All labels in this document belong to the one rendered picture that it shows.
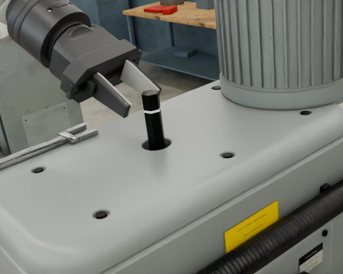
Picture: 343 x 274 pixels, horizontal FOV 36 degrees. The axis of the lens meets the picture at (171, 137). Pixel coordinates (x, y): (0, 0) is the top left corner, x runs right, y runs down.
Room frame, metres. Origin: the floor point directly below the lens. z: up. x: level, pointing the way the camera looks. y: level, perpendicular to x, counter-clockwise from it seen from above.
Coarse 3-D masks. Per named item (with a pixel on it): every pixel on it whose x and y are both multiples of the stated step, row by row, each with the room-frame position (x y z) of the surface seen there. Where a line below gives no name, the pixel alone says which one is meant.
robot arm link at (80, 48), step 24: (48, 0) 0.69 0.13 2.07; (24, 24) 0.67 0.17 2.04; (48, 24) 0.66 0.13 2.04; (72, 24) 0.67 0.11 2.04; (24, 48) 0.68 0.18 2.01; (48, 48) 0.66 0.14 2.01; (72, 48) 0.63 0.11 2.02; (96, 48) 0.65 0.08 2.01; (120, 48) 0.65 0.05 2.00; (72, 72) 0.60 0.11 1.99; (96, 72) 0.62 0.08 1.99; (120, 72) 0.67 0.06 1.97; (72, 96) 0.60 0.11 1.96
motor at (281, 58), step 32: (224, 0) 0.71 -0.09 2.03; (256, 0) 0.66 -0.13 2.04; (288, 0) 0.65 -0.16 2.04; (320, 0) 0.65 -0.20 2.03; (224, 32) 0.72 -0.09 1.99; (256, 32) 0.67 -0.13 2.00; (288, 32) 0.65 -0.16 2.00; (320, 32) 0.65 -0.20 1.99; (224, 64) 0.72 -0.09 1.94; (256, 64) 0.67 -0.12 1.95; (288, 64) 0.65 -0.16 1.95; (320, 64) 0.65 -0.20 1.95; (256, 96) 0.66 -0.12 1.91; (288, 96) 0.65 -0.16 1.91; (320, 96) 0.65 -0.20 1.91
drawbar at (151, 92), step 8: (144, 96) 0.59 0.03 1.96; (152, 96) 0.59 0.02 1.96; (144, 104) 0.59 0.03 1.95; (152, 104) 0.59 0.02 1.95; (160, 112) 0.60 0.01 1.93; (152, 120) 0.59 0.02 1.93; (160, 120) 0.59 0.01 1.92; (152, 128) 0.59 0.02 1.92; (160, 128) 0.59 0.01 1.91; (152, 136) 0.59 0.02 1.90; (160, 136) 0.59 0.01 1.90; (152, 144) 0.59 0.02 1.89; (160, 144) 0.59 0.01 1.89
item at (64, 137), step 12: (60, 132) 0.66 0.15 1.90; (72, 132) 0.66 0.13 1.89; (84, 132) 0.65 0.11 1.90; (96, 132) 0.65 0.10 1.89; (48, 144) 0.62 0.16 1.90; (60, 144) 0.63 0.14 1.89; (72, 144) 0.63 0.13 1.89; (12, 156) 0.60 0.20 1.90; (24, 156) 0.60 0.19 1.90; (0, 168) 0.58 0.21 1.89
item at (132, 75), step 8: (128, 64) 0.65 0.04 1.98; (136, 64) 0.65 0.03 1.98; (128, 72) 0.65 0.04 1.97; (136, 72) 0.64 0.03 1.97; (144, 72) 0.64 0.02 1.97; (128, 80) 0.65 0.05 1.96; (136, 80) 0.65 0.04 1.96; (144, 80) 0.64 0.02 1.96; (152, 80) 0.63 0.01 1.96; (136, 88) 0.65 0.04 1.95; (144, 88) 0.64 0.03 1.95; (152, 88) 0.63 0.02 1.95; (160, 88) 0.63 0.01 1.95
